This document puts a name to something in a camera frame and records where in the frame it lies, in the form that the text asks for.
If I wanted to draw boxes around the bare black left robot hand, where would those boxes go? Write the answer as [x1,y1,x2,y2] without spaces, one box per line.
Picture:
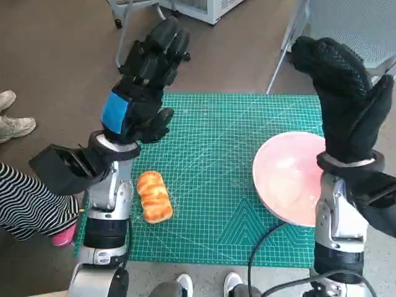
[100,15,191,145]

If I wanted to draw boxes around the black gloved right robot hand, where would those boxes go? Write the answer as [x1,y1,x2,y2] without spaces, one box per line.
[290,36,395,165]

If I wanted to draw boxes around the pink bowl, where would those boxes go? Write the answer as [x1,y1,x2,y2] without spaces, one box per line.
[252,131,327,228]

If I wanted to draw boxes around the striped loaf toy bread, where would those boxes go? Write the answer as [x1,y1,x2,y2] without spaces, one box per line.
[137,170,174,224]

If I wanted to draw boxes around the grey mesh chair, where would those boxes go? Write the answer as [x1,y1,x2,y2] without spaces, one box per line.
[265,0,396,95]

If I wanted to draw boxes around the green cutting mat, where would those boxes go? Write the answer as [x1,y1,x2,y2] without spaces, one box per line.
[73,92,325,270]

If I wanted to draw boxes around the person's foot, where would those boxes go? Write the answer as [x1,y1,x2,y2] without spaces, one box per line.
[223,272,244,297]
[175,273,194,297]
[0,116,37,144]
[0,89,17,112]
[51,222,78,248]

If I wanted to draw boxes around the white appliance cabinet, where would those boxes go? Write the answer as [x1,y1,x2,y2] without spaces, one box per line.
[160,0,245,25]

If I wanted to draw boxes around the grey chair frame with casters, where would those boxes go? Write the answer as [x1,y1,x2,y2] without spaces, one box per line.
[107,0,191,75]

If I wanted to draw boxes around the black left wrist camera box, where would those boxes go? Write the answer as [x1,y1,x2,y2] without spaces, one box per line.
[29,144,111,196]

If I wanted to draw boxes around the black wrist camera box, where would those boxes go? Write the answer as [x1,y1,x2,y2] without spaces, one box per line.
[29,144,111,196]
[346,171,396,239]

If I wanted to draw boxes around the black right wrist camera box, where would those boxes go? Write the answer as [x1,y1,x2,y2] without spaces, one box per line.
[346,171,396,239]

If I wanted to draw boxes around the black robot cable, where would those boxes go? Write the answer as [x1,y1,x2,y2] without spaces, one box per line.
[247,221,291,297]
[261,269,376,297]
[116,216,134,279]

